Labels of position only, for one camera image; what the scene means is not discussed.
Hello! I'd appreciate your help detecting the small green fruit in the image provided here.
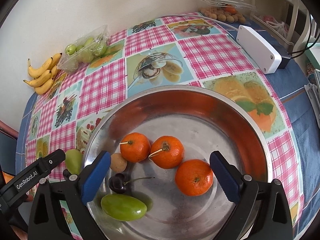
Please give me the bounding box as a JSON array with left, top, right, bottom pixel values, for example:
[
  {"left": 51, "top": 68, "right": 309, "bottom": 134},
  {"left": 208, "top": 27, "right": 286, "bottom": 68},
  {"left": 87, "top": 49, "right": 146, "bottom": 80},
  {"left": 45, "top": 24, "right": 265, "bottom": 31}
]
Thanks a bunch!
[{"left": 100, "top": 194, "right": 148, "bottom": 222}]

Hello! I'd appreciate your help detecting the orange tangerine with stem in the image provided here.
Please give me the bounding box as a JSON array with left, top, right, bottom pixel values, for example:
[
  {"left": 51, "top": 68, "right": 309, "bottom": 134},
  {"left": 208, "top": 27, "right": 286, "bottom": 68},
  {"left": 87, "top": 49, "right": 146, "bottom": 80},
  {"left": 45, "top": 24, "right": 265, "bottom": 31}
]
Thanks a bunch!
[{"left": 148, "top": 135, "right": 184, "bottom": 169}]

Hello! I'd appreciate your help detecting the black cable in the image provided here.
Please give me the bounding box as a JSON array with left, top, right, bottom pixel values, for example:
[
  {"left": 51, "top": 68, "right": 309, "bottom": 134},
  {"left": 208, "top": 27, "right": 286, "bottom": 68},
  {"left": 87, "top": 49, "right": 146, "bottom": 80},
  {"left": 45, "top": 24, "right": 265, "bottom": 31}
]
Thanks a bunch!
[{"left": 287, "top": 15, "right": 320, "bottom": 59}]

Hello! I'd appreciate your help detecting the checkered fruit-print tablecloth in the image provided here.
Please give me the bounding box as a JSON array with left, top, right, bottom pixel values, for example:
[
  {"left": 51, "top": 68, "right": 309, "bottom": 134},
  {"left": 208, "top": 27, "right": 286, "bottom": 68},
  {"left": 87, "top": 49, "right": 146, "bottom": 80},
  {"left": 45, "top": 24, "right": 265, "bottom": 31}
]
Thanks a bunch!
[{"left": 16, "top": 12, "right": 319, "bottom": 239}]

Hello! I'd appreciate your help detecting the green guava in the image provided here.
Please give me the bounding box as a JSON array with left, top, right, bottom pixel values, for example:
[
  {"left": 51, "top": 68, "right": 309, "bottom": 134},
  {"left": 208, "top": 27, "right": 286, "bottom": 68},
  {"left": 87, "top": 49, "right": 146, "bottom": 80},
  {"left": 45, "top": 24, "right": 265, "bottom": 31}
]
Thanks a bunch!
[
  {"left": 65, "top": 44, "right": 76, "bottom": 56},
  {"left": 92, "top": 42, "right": 107, "bottom": 57}
]

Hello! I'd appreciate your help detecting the large orange tangerine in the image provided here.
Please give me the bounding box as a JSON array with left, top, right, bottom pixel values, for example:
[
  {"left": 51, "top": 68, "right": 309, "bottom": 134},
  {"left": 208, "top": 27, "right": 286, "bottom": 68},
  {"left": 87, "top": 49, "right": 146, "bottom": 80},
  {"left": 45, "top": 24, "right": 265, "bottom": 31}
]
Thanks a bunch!
[{"left": 175, "top": 159, "right": 213, "bottom": 196}]

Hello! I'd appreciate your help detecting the large green mango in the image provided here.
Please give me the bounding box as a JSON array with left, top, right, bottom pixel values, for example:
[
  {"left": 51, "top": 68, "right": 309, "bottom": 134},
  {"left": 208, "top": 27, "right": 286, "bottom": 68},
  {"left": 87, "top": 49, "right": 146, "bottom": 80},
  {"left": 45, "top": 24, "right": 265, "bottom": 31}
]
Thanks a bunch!
[{"left": 65, "top": 149, "right": 83, "bottom": 175}]

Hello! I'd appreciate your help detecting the dark cherry with stem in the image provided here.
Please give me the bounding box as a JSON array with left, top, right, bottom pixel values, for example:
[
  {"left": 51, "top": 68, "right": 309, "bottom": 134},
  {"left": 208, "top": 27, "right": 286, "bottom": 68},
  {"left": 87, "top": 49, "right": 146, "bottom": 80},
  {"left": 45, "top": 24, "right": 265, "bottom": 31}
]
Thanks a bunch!
[{"left": 108, "top": 173, "right": 154, "bottom": 194}]

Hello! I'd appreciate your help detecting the small orange tangerine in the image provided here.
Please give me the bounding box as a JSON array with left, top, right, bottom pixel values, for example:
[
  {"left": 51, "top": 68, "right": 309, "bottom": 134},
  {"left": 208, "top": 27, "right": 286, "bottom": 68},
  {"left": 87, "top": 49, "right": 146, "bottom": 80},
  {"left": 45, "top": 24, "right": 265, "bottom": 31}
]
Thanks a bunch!
[{"left": 120, "top": 132, "right": 151, "bottom": 163}]

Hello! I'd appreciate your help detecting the green guava front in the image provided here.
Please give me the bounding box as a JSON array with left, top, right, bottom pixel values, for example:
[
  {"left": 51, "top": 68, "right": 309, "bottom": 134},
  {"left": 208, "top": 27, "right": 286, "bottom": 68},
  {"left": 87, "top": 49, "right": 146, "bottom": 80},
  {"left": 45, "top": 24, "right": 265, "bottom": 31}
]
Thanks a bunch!
[{"left": 92, "top": 42, "right": 107, "bottom": 57}]

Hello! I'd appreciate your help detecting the yellow banana bunch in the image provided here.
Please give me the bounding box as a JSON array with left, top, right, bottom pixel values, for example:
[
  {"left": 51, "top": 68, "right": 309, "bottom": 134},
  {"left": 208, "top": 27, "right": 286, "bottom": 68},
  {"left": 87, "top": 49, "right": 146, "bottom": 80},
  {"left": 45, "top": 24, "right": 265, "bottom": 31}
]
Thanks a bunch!
[{"left": 23, "top": 53, "right": 62, "bottom": 95}]

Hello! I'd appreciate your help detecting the clear plastic fruit tray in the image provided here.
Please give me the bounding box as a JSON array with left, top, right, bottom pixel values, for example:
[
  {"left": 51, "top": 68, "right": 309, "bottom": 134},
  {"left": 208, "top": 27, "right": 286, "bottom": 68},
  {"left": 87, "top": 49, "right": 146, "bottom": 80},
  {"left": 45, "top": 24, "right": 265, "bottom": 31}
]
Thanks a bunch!
[{"left": 57, "top": 25, "right": 110, "bottom": 74}]

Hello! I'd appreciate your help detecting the green guava top left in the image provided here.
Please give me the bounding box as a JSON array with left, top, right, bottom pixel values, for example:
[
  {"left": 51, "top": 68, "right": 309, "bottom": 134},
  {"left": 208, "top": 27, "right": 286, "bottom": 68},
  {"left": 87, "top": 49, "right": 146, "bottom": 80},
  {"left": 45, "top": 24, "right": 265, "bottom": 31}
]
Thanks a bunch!
[{"left": 65, "top": 44, "right": 76, "bottom": 56}]

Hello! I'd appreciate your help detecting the clear box of nuts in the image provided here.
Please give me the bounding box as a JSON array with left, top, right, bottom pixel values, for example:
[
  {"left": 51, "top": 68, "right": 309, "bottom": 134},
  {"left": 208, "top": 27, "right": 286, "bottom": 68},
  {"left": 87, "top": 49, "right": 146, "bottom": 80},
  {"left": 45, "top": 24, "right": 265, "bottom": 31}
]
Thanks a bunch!
[{"left": 196, "top": 0, "right": 257, "bottom": 24}]

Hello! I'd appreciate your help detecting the person's left hand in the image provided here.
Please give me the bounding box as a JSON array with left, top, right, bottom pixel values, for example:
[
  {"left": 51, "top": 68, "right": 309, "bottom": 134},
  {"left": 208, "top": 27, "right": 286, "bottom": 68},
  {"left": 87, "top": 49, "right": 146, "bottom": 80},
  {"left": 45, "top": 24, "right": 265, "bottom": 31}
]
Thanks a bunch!
[{"left": 12, "top": 227, "right": 28, "bottom": 240}]

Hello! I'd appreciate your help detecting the white chair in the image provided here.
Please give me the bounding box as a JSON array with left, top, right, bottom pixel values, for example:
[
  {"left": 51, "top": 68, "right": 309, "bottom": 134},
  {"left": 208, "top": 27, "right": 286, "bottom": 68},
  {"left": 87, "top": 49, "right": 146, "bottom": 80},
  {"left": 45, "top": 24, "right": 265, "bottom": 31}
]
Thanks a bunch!
[{"left": 251, "top": 0, "right": 319, "bottom": 55}]

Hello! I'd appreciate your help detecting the white plastic device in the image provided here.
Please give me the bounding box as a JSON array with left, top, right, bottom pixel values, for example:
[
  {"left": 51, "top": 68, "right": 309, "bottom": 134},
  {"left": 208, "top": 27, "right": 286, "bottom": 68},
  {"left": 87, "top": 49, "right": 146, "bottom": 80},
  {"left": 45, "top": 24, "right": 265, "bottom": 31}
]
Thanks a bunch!
[{"left": 236, "top": 25, "right": 282, "bottom": 74}]

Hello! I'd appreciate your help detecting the silver metal bowl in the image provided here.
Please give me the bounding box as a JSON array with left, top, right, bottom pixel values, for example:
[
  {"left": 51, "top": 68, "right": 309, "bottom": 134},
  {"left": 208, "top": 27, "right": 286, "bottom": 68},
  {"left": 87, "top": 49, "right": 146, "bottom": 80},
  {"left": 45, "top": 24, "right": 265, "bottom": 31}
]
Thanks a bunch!
[{"left": 83, "top": 85, "right": 273, "bottom": 239}]

